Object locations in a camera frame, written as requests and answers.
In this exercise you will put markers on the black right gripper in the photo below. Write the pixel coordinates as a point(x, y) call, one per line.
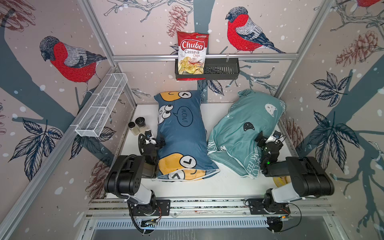
point(262, 141)

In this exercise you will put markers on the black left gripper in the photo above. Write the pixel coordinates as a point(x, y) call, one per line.
point(158, 144)

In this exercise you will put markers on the blue cartoon pillow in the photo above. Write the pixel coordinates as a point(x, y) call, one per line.
point(184, 157)

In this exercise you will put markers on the teal cat pillow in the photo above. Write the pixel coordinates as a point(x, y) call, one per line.
point(232, 140)

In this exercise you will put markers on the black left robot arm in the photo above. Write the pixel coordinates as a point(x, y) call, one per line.
point(124, 179)

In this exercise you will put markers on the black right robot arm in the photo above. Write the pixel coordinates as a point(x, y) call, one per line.
point(308, 178)

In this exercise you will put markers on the large black-lid spice jar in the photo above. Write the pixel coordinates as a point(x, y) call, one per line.
point(141, 124)

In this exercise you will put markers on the small black-lid spice jar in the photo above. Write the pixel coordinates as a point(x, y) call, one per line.
point(133, 128)

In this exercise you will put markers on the yellow bowl with buns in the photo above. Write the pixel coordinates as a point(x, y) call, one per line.
point(281, 181)

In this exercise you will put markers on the red Chuba chips bag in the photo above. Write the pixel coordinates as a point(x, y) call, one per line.
point(192, 51)

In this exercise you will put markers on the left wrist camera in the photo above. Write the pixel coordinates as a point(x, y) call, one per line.
point(148, 135)

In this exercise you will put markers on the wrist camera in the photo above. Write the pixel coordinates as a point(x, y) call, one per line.
point(276, 136)
point(148, 135)

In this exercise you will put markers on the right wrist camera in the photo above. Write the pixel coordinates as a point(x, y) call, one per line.
point(276, 136)

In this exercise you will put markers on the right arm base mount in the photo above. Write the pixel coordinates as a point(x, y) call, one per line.
point(260, 207)

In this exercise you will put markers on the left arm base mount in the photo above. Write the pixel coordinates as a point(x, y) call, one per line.
point(153, 209)

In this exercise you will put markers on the white wire mesh basket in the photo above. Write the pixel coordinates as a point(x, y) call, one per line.
point(98, 113)

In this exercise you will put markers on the black wire shelf basket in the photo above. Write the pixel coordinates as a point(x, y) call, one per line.
point(215, 69)

